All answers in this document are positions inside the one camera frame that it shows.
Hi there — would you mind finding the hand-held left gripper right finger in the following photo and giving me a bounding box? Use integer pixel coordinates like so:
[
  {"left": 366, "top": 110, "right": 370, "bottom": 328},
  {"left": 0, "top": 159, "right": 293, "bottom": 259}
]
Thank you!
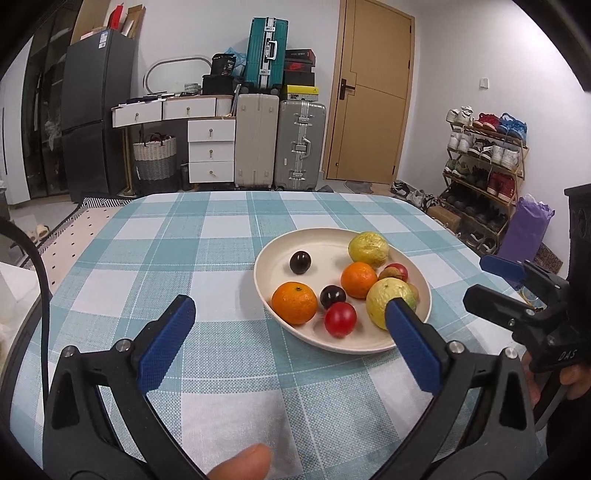
[{"left": 384, "top": 298, "right": 550, "bottom": 480}]

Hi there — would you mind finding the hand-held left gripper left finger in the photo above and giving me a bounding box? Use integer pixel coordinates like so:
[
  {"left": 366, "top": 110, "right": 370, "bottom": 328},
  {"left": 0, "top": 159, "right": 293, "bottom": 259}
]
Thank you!
[{"left": 41, "top": 295, "right": 206, "bottom": 480}]

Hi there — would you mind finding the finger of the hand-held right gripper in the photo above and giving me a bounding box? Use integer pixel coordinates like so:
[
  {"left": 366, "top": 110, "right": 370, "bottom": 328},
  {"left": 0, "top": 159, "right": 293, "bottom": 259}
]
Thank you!
[
  {"left": 462, "top": 285, "right": 546, "bottom": 344},
  {"left": 479, "top": 254, "right": 571, "bottom": 305}
]

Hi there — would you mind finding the yellow-green citrus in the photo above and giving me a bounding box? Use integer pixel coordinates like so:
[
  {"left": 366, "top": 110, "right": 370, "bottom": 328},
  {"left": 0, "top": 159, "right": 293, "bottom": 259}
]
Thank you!
[{"left": 366, "top": 277, "right": 417, "bottom": 331}]

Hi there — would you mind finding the small reddish brown fruit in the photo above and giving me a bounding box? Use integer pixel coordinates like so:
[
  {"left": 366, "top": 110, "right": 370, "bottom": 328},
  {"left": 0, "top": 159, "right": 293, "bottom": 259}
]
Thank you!
[{"left": 378, "top": 263, "right": 409, "bottom": 284}]

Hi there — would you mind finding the red tomato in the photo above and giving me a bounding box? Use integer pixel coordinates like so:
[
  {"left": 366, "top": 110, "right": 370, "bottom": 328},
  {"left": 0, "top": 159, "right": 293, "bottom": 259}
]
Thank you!
[{"left": 324, "top": 302, "right": 358, "bottom": 339}]

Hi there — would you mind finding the orange mandarin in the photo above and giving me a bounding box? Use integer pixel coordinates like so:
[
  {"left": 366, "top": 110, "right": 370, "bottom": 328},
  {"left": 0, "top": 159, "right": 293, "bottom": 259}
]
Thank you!
[
  {"left": 341, "top": 261, "right": 379, "bottom": 300},
  {"left": 271, "top": 281, "right": 318, "bottom": 325}
]

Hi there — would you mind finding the dark plum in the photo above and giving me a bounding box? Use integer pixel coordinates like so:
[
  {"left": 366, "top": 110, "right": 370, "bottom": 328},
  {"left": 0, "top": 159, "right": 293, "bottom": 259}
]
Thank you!
[
  {"left": 320, "top": 285, "right": 347, "bottom": 310},
  {"left": 289, "top": 250, "right": 312, "bottom": 275}
]

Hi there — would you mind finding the green speckled citrus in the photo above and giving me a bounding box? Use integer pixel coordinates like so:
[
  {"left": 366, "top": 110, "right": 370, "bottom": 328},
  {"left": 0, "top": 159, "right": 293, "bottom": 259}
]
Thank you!
[{"left": 348, "top": 231, "right": 390, "bottom": 269}]

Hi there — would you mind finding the cream round plate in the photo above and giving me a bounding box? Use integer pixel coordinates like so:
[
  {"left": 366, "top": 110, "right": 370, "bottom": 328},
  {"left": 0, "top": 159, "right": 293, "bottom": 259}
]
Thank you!
[{"left": 253, "top": 227, "right": 433, "bottom": 355}]

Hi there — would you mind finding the person's right hand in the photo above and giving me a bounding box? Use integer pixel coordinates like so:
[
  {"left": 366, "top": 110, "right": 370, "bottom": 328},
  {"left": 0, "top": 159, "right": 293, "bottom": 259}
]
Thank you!
[{"left": 521, "top": 353, "right": 591, "bottom": 411}]

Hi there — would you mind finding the person's left hand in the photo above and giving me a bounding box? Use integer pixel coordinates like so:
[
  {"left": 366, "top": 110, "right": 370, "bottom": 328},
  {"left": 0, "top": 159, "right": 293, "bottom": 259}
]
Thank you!
[{"left": 206, "top": 444, "right": 272, "bottom": 480}]

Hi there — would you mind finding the purple paper bag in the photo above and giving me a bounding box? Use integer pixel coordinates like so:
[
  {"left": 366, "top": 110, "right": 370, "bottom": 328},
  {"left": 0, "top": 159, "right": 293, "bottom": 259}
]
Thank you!
[{"left": 496, "top": 195, "right": 555, "bottom": 266}]

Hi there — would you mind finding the brown doormat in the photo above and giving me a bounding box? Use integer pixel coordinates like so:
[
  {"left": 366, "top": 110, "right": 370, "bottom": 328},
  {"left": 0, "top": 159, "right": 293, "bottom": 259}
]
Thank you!
[{"left": 536, "top": 244, "right": 564, "bottom": 273}]

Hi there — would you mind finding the small cardboard box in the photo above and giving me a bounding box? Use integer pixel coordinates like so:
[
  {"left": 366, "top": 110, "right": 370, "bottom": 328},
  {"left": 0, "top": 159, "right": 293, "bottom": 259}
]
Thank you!
[{"left": 427, "top": 205, "right": 462, "bottom": 232}]

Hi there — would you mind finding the teal checkered tablecloth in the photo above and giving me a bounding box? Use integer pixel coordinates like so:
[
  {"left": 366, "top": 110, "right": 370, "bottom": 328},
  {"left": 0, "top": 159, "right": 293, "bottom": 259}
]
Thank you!
[{"left": 9, "top": 191, "right": 555, "bottom": 480}]

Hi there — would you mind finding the wooden shoe rack with shoes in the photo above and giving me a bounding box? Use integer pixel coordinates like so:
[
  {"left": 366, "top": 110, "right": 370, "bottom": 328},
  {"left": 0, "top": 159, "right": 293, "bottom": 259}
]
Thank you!
[{"left": 436, "top": 106, "right": 529, "bottom": 245}]

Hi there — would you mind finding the loose sneakers group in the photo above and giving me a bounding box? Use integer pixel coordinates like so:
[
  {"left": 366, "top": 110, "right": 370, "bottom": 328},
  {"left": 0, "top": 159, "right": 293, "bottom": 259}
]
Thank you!
[{"left": 390, "top": 180, "right": 435, "bottom": 208}]

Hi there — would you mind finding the patterned floor rug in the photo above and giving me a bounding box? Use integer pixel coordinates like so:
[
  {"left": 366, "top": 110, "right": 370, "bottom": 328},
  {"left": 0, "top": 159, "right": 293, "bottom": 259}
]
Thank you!
[{"left": 37, "top": 196, "right": 134, "bottom": 287}]

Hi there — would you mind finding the woven laundry basket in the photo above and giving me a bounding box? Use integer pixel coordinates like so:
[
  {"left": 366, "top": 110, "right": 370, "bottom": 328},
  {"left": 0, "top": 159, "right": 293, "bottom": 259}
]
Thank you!
[{"left": 133, "top": 133, "right": 178, "bottom": 182}]

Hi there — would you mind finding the white drawer dresser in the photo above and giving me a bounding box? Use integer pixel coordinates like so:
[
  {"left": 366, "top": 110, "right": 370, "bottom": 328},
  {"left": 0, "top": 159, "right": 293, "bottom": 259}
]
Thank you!
[{"left": 112, "top": 95, "right": 237, "bottom": 192}]

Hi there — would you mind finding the wooden door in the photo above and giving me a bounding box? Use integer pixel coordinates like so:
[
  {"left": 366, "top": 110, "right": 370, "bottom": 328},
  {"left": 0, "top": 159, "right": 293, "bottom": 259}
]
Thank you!
[{"left": 323, "top": 0, "right": 414, "bottom": 185}]

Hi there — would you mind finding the beige suitcase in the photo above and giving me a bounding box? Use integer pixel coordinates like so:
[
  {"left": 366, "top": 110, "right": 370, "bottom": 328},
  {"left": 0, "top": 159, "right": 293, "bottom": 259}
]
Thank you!
[{"left": 235, "top": 92, "right": 281, "bottom": 190}]

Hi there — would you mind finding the silver suitcase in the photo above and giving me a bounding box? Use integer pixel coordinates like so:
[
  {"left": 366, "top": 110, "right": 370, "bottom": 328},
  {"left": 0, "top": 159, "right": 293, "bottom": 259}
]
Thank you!
[{"left": 274, "top": 100, "right": 327, "bottom": 192}]

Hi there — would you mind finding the white tall cabinet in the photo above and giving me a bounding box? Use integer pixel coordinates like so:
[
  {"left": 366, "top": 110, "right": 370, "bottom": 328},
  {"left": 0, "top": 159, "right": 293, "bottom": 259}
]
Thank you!
[{"left": 0, "top": 37, "right": 33, "bottom": 206}]

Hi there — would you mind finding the black glass cabinet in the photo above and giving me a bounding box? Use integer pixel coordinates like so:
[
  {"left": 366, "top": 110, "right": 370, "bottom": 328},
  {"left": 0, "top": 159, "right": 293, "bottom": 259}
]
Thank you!
[{"left": 23, "top": 0, "right": 84, "bottom": 199}]

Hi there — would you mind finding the dark grey refrigerator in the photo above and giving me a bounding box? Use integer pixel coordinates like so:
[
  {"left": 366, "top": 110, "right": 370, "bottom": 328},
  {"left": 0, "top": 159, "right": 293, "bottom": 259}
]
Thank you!
[{"left": 61, "top": 28, "right": 137, "bottom": 204}]

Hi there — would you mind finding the black storage box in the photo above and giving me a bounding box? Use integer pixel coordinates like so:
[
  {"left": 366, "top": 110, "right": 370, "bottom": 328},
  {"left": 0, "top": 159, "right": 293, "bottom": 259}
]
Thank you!
[{"left": 202, "top": 74, "right": 244, "bottom": 97}]

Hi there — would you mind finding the yellow black shoe box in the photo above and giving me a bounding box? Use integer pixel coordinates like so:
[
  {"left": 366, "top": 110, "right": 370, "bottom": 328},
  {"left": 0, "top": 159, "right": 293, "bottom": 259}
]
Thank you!
[{"left": 285, "top": 85, "right": 320, "bottom": 103}]

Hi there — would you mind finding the blue plastic bag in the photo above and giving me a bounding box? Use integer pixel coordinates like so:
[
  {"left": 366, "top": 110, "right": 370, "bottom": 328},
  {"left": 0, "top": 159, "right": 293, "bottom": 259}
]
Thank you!
[{"left": 225, "top": 46, "right": 247, "bottom": 77}]

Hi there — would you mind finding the teal suitcase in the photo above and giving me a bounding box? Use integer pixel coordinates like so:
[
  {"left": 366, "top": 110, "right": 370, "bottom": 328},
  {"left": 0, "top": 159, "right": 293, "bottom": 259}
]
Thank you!
[{"left": 243, "top": 17, "right": 289, "bottom": 90}]

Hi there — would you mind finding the flat cardboard box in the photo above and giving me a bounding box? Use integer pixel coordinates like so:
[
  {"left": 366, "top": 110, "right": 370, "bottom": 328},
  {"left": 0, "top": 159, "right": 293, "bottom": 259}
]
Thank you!
[{"left": 122, "top": 4, "right": 146, "bottom": 40}]

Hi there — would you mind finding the brown cardboard box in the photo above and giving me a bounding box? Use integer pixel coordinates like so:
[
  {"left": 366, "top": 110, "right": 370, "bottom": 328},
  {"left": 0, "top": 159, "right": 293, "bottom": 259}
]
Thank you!
[{"left": 74, "top": 0, "right": 112, "bottom": 44}]

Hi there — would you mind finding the black cable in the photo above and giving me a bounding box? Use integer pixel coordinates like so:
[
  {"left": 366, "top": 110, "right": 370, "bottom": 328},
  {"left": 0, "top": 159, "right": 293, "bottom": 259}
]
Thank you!
[{"left": 0, "top": 217, "right": 51, "bottom": 370}]

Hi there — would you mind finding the oval mirror frame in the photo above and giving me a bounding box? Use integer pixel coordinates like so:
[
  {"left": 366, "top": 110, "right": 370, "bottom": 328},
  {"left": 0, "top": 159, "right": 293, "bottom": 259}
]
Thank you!
[{"left": 144, "top": 56, "right": 212, "bottom": 95}]

